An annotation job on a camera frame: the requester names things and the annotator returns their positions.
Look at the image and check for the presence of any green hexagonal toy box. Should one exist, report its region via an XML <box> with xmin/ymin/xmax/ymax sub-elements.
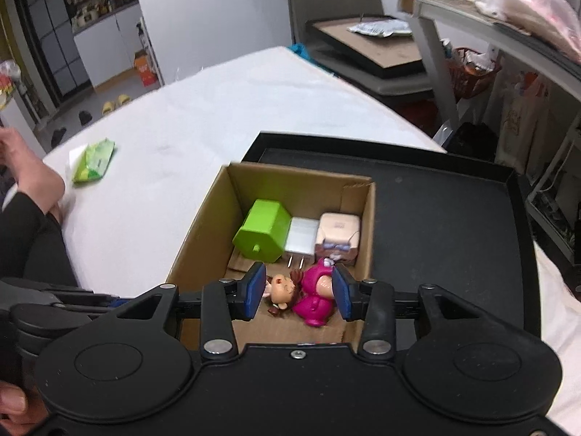
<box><xmin>232</xmin><ymin>199</ymin><xmax>292</xmax><ymax>263</ymax></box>

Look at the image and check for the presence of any pink bear figurine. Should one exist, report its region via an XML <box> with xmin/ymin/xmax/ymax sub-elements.
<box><xmin>292</xmin><ymin>258</ymin><xmax>335</xmax><ymax>328</ymax></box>

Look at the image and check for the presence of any person's bare foot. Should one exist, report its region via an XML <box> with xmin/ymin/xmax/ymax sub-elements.
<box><xmin>1</xmin><ymin>128</ymin><xmax>65</xmax><ymax>223</ymax></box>

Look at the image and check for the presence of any grey chair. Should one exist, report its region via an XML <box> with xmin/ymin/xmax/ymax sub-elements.
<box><xmin>289</xmin><ymin>0</ymin><xmax>432</xmax><ymax>104</ymax></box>

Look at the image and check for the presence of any blue red small figurine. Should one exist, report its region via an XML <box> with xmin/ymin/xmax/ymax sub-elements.
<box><xmin>296</xmin><ymin>343</ymin><xmax>338</xmax><ymax>347</ymax></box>

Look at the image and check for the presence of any brown-haired doll figurine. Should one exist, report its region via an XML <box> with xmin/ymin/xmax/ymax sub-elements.
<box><xmin>262</xmin><ymin>270</ymin><xmax>303</xmax><ymax>317</ymax></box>

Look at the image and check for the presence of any person's left hand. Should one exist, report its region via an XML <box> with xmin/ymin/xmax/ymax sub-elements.
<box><xmin>0</xmin><ymin>382</ymin><xmax>48</xmax><ymax>435</ymax></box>

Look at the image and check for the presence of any red plastic basket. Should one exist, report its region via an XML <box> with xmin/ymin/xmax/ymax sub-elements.
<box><xmin>447</xmin><ymin>47</ymin><xmax>501</xmax><ymax>100</ymax></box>

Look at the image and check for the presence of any white power adapter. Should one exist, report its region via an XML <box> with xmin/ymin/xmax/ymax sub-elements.
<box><xmin>284</xmin><ymin>217</ymin><xmax>319</xmax><ymax>270</ymax></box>

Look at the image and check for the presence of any purple beige small box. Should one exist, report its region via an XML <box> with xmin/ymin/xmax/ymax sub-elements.
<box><xmin>315</xmin><ymin>213</ymin><xmax>361</xmax><ymax>265</ymax></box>

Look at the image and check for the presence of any black framed board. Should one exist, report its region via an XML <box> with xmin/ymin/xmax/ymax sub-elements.
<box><xmin>306</xmin><ymin>15</ymin><xmax>424</xmax><ymax>79</ymax></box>

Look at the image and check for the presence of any orange box on floor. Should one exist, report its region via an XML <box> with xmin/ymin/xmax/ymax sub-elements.
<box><xmin>134</xmin><ymin>49</ymin><xmax>158</xmax><ymax>87</ymax></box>

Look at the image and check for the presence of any yellow slipper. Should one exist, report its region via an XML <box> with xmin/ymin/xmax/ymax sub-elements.
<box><xmin>101</xmin><ymin>101</ymin><xmax>115</xmax><ymax>115</ymax></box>
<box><xmin>117</xmin><ymin>93</ymin><xmax>131</xmax><ymax>106</ymax></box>

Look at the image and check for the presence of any black shallow tray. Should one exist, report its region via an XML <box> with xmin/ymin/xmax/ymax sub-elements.
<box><xmin>243</xmin><ymin>133</ymin><xmax>542</xmax><ymax>336</ymax></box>

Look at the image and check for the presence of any green tissue pack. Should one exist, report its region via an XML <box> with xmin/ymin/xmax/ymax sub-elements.
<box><xmin>67</xmin><ymin>139</ymin><xmax>116</xmax><ymax>184</ymax></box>

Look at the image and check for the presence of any grey curved desk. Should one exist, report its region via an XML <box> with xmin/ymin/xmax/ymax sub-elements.
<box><xmin>397</xmin><ymin>0</ymin><xmax>580</xmax><ymax>121</ymax></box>

